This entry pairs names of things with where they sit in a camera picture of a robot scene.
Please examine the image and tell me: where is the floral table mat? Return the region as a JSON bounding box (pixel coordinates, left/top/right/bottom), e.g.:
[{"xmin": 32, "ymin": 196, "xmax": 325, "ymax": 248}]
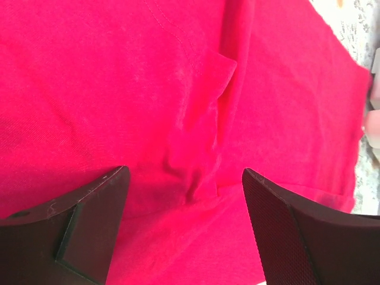
[{"xmin": 311, "ymin": 0, "xmax": 379, "ymax": 216}]

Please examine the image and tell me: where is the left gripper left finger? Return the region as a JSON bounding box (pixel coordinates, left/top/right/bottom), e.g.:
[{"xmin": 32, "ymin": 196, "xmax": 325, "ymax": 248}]
[{"xmin": 1, "ymin": 166, "xmax": 130, "ymax": 284}]

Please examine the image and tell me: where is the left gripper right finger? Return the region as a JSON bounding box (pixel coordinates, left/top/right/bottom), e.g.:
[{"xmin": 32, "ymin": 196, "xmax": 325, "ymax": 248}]
[{"xmin": 242, "ymin": 169, "xmax": 379, "ymax": 284}]

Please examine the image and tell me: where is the magenta t shirt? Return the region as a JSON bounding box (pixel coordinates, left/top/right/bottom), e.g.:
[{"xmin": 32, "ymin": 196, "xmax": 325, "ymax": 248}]
[{"xmin": 1, "ymin": 1, "xmax": 370, "ymax": 284}]

